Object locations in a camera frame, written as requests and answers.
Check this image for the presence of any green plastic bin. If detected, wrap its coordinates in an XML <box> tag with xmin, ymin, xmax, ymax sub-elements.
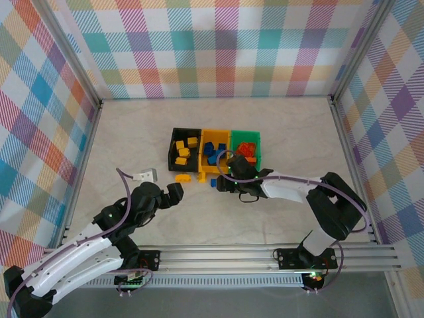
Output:
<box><xmin>229</xmin><ymin>129</ymin><xmax>262</xmax><ymax>172</ymax></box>

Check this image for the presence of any aluminium side frame bar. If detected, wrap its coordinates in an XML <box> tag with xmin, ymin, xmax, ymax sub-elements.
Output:
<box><xmin>329</xmin><ymin>95</ymin><xmax>382</xmax><ymax>244</ymax></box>
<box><xmin>54</xmin><ymin>99</ymin><xmax>104</xmax><ymax>248</ymax></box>

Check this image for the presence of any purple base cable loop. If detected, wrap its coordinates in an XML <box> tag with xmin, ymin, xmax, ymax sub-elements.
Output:
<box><xmin>115</xmin><ymin>266</ymin><xmax>155</xmax><ymax>298</ymax></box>

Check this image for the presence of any black plastic bin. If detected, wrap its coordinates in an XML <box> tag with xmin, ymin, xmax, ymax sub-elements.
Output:
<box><xmin>168</xmin><ymin>127</ymin><xmax>203</xmax><ymax>173</ymax></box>

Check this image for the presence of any aluminium corner post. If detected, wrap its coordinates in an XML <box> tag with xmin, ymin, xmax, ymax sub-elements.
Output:
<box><xmin>31</xmin><ymin>0</ymin><xmax>104</xmax><ymax>110</ymax></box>
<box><xmin>330</xmin><ymin>0</ymin><xmax>397</xmax><ymax>103</ymax></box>

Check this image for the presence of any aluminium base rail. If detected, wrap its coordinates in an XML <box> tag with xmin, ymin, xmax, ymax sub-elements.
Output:
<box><xmin>42</xmin><ymin>244</ymin><xmax>403</xmax><ymax>276</ymax></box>

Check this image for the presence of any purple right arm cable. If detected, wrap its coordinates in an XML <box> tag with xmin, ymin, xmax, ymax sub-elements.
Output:
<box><xmin>215</xmin><ymin>150</ymin><xmax>369</xmax><ymax>294</ymax></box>

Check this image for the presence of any yellow plastic bin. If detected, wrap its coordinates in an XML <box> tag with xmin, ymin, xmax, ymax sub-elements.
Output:
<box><xmin>198</xmin><ymin>128</ymin><xmax>233</xmax><ymax>175</ymax></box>

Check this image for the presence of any aluminium rear frame bar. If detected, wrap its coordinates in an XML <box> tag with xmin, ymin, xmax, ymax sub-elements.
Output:
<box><xmin>101</xmin><ymin>95</ymin><xmax>333</xmax><ymax>101</ymax></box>

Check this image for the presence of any grey slotted cable duct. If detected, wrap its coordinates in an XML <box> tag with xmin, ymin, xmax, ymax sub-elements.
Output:
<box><xmin>71</xmin><ymin>273</ymin><xmax>307</xmax><ymax>290</ymax></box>

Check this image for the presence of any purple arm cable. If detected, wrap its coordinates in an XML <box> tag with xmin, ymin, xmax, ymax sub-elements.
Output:
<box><xmin>6</xmin><ymin>168</ymin><xmax>136</xmax><ymax>318</ymax></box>
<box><xmin>215</xmin><ymin>150</ymin><xmax>369</xmax><ymax>294</ymax></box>

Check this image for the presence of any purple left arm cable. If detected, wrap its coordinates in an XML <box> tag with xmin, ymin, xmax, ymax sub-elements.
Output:
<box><xmin>6</xmin><ymin>168</ymin><xmax>136</xmax><ymax>318</ymax></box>

